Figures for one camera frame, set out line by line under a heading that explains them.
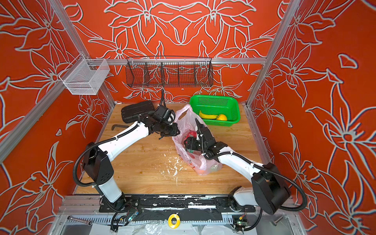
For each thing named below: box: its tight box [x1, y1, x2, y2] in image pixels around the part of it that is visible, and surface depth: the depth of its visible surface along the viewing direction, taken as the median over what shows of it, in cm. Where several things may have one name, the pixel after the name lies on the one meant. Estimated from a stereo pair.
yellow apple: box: [216, 114, 228, 121], surface depth 104 cm
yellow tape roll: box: [167, 213, 181, 230], surface depth 69 cm
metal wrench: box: [67, 215, 94, 227], surface depth 71 cm
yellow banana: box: [198, 110, 218, 119], surface depth 109 cm
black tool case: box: [120, 100, 155, 124], surface depth 109 cm
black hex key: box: [111, 124, 129, 131], surface depth 106 cm
